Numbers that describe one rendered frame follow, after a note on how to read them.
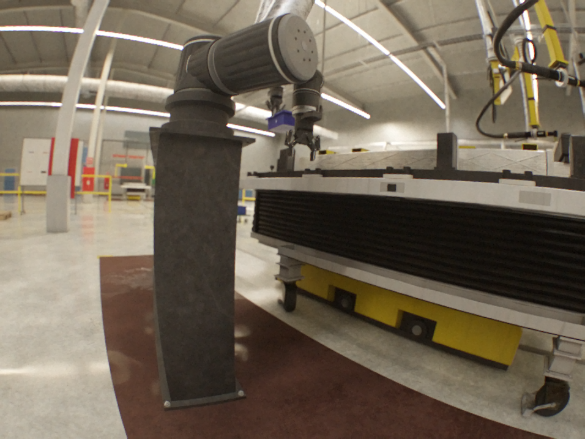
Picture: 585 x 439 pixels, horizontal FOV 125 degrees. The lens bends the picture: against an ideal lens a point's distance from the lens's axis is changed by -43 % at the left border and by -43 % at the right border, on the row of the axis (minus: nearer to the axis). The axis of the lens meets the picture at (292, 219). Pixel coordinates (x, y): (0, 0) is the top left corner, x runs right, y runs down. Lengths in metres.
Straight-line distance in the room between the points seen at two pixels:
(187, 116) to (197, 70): 0.14
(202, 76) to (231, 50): 0.14
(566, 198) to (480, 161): 0.41
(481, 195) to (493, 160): 0.26
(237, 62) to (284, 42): 0.14
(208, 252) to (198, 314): 0.20
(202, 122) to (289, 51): 0.31
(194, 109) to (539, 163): 1.16
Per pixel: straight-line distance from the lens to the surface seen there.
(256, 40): 0.71
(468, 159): 1.12
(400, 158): 1.23
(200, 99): 0.81
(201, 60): 0.84
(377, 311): 1.63
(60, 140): 4.94
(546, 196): 0.86
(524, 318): 1.08
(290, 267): 1.67
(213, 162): 0.78
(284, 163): 1.49
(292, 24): 0.72
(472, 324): 1.43
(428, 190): 0.92
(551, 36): 1.53
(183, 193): 0.76
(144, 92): 14.31
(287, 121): 1.54
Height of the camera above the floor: 0.74
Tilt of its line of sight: 5 degrees down
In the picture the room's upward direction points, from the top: 4 degrees clockwise
